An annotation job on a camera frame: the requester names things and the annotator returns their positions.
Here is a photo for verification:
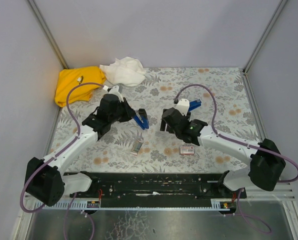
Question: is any red white staple box sleeve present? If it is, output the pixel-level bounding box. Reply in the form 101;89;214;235
179;146;195;155

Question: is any staple box tray with staples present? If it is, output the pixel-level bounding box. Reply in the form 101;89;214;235
130;139;144;156

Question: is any blue stapler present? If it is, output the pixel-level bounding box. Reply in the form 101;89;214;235
133;98;202;130

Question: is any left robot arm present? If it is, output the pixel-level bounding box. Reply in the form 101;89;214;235
24;93;136;207

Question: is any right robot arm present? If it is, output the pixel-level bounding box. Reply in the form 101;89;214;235
160;107;286;192

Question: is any white crumpled cloth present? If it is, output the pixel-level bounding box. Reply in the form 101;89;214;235
99;56;147;87

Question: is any floral patterned table mat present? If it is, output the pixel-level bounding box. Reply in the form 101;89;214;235
42;66;270;174

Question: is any yellow t-shirt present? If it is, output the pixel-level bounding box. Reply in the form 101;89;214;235
54;66;106;108

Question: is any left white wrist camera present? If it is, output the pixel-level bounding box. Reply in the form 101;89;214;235
108;85;124;102

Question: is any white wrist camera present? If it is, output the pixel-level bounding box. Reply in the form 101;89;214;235
174;98;190;116
108;85;124;102

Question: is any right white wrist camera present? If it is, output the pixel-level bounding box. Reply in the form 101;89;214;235
174;98;190;116

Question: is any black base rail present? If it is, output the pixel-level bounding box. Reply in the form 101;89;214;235
77;172;247;202

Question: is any white slotted cable duct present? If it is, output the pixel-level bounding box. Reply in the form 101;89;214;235
33;198;237;210

